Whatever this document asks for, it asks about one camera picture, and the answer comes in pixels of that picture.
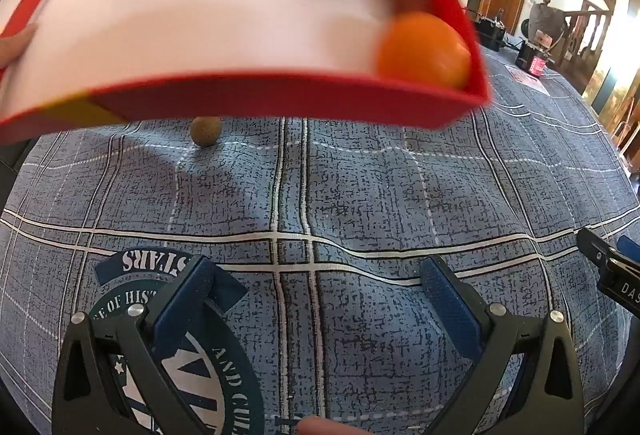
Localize brown round fruit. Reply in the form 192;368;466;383
190;116;221;148

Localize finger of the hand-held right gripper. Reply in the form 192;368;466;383
576;227;623;267
616;235;640;262

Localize dark bag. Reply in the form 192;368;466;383
529;0;568;40

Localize black device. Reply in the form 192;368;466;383
467;12;508;50

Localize orange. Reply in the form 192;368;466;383
377;11;473;90

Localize wooden stair railing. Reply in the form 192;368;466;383
560;0;616;66

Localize red and black jar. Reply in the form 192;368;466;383
516;40;551;78

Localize blue plaid tablecloth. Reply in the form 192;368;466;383
0;45;640;435

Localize red card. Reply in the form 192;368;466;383
507;63;551;96

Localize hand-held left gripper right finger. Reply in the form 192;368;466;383
420;256;586;435

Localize person's left hand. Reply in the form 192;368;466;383
297;416;353;435

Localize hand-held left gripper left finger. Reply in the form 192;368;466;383
52;255;218;435

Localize red cardboard box lid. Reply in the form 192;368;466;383
0;0;493;146

